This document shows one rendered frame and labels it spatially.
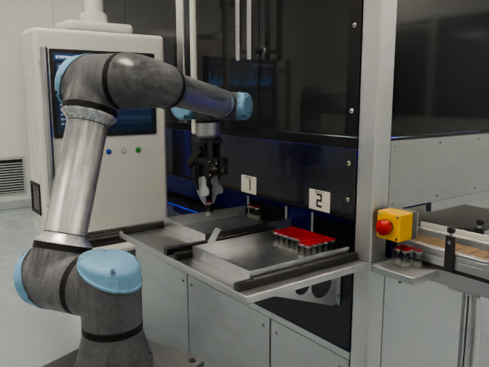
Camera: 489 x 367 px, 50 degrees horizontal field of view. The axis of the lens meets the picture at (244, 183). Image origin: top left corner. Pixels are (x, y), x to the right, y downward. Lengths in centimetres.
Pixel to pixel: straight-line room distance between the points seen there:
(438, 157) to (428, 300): 44
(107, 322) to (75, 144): 36
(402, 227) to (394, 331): 38
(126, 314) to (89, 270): 11
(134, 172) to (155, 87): 103
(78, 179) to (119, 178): 97
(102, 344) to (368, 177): 77
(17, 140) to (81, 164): 553
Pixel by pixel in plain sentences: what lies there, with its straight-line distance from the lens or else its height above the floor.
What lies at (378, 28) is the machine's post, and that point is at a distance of 139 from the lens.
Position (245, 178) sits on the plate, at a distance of 180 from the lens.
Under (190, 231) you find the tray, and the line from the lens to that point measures 163.
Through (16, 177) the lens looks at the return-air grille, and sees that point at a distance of 665.
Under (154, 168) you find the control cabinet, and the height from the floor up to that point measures 103.
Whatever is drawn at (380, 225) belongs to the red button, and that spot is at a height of 100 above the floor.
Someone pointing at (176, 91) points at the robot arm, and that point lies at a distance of 112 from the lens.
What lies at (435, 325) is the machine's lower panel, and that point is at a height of 61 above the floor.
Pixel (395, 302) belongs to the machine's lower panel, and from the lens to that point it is 158.
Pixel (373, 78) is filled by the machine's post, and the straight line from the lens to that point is 138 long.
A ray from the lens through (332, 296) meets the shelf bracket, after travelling 154.
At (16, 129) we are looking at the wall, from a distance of 662.
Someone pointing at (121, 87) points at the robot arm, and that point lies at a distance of 108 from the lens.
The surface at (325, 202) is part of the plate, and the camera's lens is 151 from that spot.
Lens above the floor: 132
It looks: 10 degrees down
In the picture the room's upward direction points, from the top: straight up
